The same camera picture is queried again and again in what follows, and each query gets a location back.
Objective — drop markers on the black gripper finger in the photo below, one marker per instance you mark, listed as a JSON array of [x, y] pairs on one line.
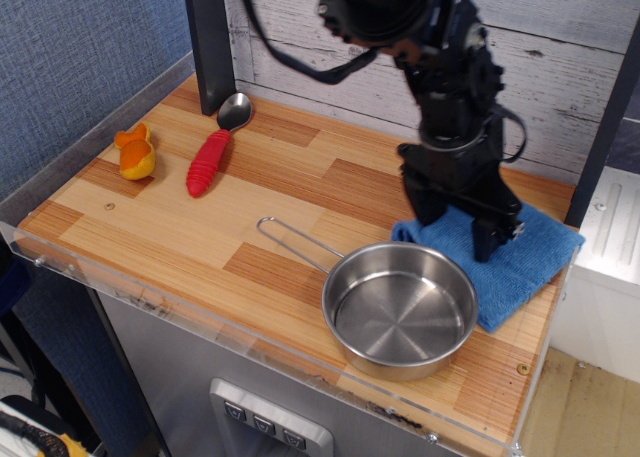
[[428, 201], [491, 232]]

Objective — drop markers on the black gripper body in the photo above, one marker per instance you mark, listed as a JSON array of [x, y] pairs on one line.
[[470, 174]]

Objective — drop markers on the blue cloth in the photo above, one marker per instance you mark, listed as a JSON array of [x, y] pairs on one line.
[[515, 272]]

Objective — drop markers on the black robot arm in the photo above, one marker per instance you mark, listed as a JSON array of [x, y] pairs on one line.
[[441, 47]]

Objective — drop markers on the stainless steel pan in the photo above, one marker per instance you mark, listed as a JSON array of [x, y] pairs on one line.
[[399, 311]]

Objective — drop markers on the white side cabinet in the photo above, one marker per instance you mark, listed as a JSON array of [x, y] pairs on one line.
[[598, 318]]

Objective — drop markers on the clear acrylic front guard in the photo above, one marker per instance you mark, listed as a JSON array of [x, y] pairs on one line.
[[166, 354]]

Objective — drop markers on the silver button control panel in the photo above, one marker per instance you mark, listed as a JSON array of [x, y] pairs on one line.
[[250, 424]]

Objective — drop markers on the orange peel toy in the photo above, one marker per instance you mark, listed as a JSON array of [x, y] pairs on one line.
[[137, 154]]

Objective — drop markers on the yellow black object on floor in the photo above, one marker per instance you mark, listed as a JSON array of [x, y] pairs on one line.
[[39, 441]]

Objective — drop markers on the dark grey right post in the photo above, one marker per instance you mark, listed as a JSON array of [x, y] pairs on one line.
[[616, 143]]

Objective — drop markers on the dark grey post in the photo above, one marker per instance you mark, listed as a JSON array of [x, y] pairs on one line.
[[209, 33], [616, 143]]

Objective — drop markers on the red handled metal spoon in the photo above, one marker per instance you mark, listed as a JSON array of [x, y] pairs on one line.
[[235, 112]]

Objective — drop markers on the dark grey left post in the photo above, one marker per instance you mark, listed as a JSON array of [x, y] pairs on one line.
[[209, 33]]

